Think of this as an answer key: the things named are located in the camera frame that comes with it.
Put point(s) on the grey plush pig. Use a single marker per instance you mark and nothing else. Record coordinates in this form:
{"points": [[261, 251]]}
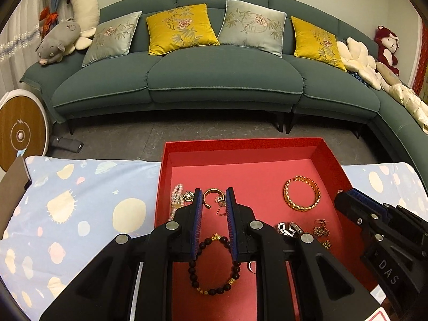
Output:
{"points": [[58, 41]]}

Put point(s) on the grey embroidered cushion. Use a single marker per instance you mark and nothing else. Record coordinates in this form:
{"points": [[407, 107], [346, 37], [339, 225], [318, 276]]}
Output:
{"points": [[112, 38], [254, 26]]}

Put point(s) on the red bow ornament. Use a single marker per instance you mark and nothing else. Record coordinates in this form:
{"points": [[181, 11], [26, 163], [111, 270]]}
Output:
{"points": [[48, 21]]}

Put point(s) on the white long plush toy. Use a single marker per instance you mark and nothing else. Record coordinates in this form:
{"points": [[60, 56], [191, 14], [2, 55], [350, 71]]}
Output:
{"points": [[83, 5]]}

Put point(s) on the beige plush pillow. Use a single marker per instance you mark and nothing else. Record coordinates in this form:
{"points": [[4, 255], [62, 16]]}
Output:
{"points": [[389, 73]]}

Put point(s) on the silver tinsel garland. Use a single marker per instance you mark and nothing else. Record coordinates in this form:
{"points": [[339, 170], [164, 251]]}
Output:
{"points": [[18, 43]]}

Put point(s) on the light blue printed blanket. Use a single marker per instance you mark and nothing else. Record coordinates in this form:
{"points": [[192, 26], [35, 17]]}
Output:
{"points": [[83, 207]]}

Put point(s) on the red jewelry box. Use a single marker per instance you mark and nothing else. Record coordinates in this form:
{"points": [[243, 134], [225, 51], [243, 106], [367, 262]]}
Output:
{"points": [[260, 180]]}

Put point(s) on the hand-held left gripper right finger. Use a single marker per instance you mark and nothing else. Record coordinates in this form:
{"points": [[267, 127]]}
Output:
{"points": [[230, 220]]}

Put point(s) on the white curtain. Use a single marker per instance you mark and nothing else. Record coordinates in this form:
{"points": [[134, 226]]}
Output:
{"points": [[16, 26]]}

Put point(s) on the red wall hanging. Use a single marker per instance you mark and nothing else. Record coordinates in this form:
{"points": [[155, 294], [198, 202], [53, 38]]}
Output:
{"points": [[422, 60]]}

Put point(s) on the red plush monkey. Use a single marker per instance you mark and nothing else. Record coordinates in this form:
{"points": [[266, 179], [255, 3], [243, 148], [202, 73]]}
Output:
{"points": [[386, 48]]}

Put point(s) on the cream quilted blanket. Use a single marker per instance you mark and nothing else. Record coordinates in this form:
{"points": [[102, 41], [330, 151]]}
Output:
{"points": [[409, 103]]}

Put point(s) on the white flower-shaped cushion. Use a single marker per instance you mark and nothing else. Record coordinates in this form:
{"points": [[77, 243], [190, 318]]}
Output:
{"points": [[359, 58]]}

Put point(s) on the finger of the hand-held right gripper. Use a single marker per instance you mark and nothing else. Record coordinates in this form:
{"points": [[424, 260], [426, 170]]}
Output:
{"points": [[351, 209], [366, 198]]}

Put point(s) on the gold earrings pair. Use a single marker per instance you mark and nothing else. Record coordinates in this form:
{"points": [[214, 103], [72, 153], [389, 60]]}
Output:
{"points": [[321, 232]]}

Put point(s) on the blue patterned cloth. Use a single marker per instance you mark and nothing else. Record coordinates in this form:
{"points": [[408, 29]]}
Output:
{"points": [[358, 77]]}

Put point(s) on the round wooden side table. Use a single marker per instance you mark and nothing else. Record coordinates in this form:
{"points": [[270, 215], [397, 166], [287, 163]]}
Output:
{"points": [[20, 130]]}

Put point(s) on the dark green sofa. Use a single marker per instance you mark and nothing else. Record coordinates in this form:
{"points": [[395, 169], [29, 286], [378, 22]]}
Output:
{"points": [[220, 87]]}

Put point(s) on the yellow embroidered cushion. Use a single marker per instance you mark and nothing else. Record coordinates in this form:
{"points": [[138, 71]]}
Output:
{"points": [[316, 43], [182, 30]]}

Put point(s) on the brown cardboard piece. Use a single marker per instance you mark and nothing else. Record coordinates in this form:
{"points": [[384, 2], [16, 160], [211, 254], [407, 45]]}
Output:
{"points": [[13, 190]]}

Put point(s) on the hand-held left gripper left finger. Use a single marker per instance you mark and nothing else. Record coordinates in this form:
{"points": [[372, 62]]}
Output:
{"points": [[199, 220]]}

